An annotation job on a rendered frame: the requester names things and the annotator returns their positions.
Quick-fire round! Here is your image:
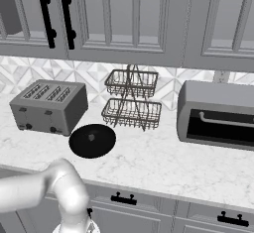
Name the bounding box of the two-tier wire basket stand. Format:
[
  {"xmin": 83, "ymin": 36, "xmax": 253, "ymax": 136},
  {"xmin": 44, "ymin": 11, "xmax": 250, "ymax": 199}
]
[{"xmin": 100, "ymin": 63, "xmax": 163, "ymax": 132}]

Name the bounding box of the grey four-slot toaster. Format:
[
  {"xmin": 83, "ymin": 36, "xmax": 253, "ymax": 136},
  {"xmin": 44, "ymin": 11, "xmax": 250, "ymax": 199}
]
[{"xmin": 9, "ymin": 78, "xmax": 89, "ymax": 137}]

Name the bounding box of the black drawer handle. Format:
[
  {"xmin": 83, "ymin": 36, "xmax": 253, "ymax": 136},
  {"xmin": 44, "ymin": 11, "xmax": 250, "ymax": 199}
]
[
  {"xmin": 216, "ymin": 210, "xmax": 250, "ymax": 228},
  {"xmin": 110, "ymin": 191, "xmax": 138, "ymax": 206}
]

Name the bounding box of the grey upper cupboard door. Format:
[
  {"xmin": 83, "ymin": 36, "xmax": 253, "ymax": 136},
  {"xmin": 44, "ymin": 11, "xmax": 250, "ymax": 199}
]
[
  {"xmin": 55, "ymin": 0, "xmax": 193, "ymax": 68},
  {"xmin": 181, "ymin": 0, "xmax": 254, "ymax": 73},
  {"xmin": 0, "ymin": 0, "xmax": 69, "ymax": 59}
]

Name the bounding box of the grey drawer front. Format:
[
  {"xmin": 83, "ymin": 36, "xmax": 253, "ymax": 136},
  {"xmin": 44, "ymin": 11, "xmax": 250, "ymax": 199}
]
[
  {"xmin": 186, "ymin": 201, "xmax": 254, "ymax": 233},
  {"xmin": 84, "ymin": 182, "xmax": 177, "ymax": 223}
]

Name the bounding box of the black cupboard handle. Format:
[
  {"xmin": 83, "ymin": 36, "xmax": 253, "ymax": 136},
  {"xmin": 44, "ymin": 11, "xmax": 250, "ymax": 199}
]
[
  {"xmin": 59, "ymin": 0, "xmax": 77, "ymax": 51},
  {"xmin": 36, "ymin": 0, "xmax": 58, "ymax": 50}
]

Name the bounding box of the black round pan lid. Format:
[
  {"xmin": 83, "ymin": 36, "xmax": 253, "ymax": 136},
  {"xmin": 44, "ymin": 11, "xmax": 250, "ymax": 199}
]
[{"xmin": 68, "ymin": 123, "xmax": 117, "ymax": 160}]

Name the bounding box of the grey toaster oven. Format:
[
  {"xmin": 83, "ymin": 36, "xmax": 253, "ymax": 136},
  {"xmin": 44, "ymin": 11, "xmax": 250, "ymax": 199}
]
[{"xmin": 176, "ymin": 79, "xmax": 254, "ymax": 152}]

